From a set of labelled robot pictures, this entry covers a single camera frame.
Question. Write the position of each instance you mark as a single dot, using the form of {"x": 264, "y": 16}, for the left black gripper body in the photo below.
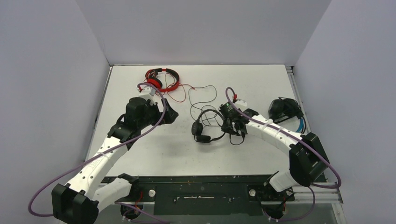
{"x": 166, "y": 118}

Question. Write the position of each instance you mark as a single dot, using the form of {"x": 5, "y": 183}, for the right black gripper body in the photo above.
{"x": 233, "y": 124}

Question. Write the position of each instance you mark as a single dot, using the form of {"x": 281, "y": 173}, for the small black headphones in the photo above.
{"x": 205, "y": 115}

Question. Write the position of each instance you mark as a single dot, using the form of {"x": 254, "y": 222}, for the large black blue headphones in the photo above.
{"x": 283, "y": 109}

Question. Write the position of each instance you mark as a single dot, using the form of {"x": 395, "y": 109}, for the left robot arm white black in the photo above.
{"x": 108, "y": 154}

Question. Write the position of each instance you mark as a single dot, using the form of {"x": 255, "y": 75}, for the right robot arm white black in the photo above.
{"x": 307, "y": 159}

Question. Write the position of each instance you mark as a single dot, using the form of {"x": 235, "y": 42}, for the red headphones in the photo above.
{"x": 166, "y": 81}

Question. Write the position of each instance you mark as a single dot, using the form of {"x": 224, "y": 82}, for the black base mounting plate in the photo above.
{"x": 184, "y": 195}

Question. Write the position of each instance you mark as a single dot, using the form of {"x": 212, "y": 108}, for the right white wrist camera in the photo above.
{"x": 238, "y": 101}

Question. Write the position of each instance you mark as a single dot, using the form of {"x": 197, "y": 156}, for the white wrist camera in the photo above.
{"x": 238, "y": 101}
{"x": 147, "y": 91}

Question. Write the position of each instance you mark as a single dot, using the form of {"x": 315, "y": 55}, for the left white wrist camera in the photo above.
{"x": 147, "y": 91}

